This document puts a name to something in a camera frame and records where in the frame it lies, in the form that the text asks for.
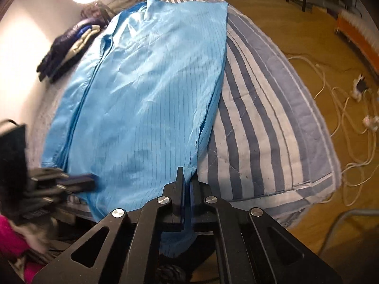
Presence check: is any black tripod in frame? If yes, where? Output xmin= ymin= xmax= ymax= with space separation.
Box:
xmin=81 ymin=1 xmax=114 ymax=27

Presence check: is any blue pinstriped work coat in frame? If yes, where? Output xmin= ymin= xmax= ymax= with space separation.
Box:
xmin=41 ymin=0 xmax=229 ymax=258

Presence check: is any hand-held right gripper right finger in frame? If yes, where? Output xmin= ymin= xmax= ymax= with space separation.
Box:
xmin=189 ymin=173 xmax=344 ymax=284

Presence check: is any grey metal tube frame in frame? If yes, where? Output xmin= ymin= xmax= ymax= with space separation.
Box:
xmin=317 ymin=209 xmax=379 ymax=261

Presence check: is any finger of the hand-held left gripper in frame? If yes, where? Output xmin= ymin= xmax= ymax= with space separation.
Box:
xmin=28 ymin=167 xmax=97 ymax=194
xmin=21 ymin=183 xmax=77 ymax=216

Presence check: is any white power strip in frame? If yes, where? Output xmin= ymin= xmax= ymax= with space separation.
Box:
xmin=349 ymin=74 xmax=370 ymax=102

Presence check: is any blue white striped blanket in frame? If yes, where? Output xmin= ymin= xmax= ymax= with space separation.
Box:
xmin=32 ymin=0 xmax=344 ymax=228

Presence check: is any orange crate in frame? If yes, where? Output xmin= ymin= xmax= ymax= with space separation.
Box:
xmin=334 ymin=9 xmax=379 ymax=66

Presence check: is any white cable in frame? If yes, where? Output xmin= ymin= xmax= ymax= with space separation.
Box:
xmin=287 ymin=54 xmax=356 ymax=101
xmin=314 ymin=87 xmax=379 ymax=208

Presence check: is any navy puffer jacket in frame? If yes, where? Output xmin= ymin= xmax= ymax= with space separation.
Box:
xmin=36 ymin=17 xmax=104 ymax=83

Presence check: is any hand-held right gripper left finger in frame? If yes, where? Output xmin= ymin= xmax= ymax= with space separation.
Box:
xmin=31 ymin=167 xmax=185 ymax=284

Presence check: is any white plug adapter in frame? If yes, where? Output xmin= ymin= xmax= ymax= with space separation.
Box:
xmin=363 ymin=115 xmax=379 ymax=131

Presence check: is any person's left forearm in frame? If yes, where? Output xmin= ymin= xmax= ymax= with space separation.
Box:
xmin=0 ymin=214 xmax=45 ymax=283

